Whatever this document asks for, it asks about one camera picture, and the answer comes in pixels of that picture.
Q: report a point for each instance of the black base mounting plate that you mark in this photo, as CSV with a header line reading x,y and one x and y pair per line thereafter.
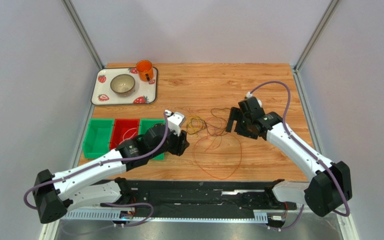
x,y
202,199

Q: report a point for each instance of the strawberry pattern white tray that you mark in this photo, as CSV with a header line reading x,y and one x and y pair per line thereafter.
x,y
145,92

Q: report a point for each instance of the left aluminium frame post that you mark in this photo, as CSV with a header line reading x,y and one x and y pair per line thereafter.
x,y
75,18

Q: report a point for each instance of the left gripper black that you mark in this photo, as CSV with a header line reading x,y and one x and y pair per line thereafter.
x,y
181,143

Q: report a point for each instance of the green plastic bin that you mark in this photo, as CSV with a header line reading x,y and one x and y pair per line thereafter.
x,y
146,124
97,138

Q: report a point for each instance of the left green plastic bin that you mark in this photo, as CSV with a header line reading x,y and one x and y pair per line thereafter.
x,y
97,138

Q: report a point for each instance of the aluminium frame post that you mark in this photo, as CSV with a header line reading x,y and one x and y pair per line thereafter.
x,y
320,27
75,18

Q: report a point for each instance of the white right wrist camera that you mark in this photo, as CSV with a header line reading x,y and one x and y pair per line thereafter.
x,y
250,98

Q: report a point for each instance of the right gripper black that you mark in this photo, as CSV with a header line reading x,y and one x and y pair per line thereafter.
x,y
238,120

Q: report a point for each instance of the orange mug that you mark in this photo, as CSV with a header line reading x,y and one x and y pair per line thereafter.
x,y
145,70

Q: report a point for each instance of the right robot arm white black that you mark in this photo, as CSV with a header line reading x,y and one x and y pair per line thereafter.
x,y
328,184

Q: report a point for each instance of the beige ceramic bowl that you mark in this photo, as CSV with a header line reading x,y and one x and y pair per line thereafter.
x,y
123,85

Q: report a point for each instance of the right aluminium frame post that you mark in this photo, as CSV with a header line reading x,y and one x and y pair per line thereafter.
x,y
320,27

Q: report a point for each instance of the red plastic bin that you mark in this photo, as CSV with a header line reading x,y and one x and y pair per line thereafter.
x,y
123,129

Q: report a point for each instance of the slotted aluminium cable rail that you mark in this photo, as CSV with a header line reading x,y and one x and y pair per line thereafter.
x,y
258,217

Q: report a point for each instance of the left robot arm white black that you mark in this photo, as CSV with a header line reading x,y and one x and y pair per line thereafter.
x,y
56,194

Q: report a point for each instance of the right green plastic bin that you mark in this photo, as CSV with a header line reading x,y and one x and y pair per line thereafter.
x,y
146,124

